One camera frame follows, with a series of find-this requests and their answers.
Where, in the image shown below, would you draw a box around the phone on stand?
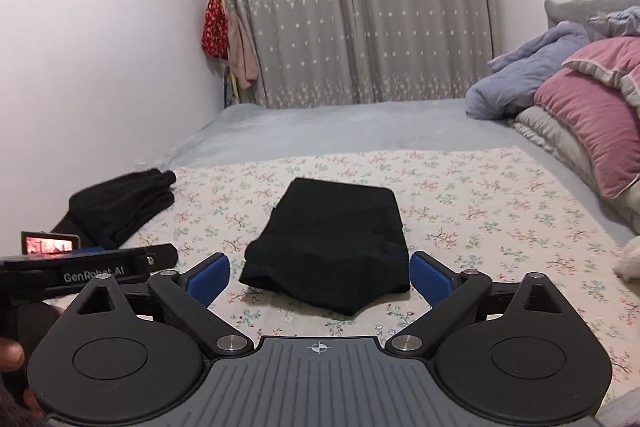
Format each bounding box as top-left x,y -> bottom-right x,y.
21,231 -> 80,256

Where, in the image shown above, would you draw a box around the pink pillow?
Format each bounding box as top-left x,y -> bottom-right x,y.
534,37 -> 639,199

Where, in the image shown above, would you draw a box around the left hand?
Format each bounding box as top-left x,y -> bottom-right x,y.
0,338 -> 47,427

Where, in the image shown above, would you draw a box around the grey pillow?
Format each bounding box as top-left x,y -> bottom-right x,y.
544,0 -> 639,28

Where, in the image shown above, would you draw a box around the blue-grey crumpled quilt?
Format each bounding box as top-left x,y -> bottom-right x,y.
465,22 -> 590,120

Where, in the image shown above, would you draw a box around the black pants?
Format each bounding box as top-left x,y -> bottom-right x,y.
240,178 -> 410,317

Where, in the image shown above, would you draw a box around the pink hanging cloth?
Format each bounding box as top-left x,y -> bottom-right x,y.
228,12 -> 259,90

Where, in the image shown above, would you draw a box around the folded black garment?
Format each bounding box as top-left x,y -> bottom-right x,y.
52,168 -> 177,251

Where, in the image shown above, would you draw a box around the red floral hanging cloth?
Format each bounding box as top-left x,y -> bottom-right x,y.
201,0 -> 228,60

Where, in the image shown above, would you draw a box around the light grey blanket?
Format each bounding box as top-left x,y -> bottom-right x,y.
150,98 -> 634,245

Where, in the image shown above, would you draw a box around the grey folded quilt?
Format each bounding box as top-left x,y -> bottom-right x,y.
510,106 -> 639,233

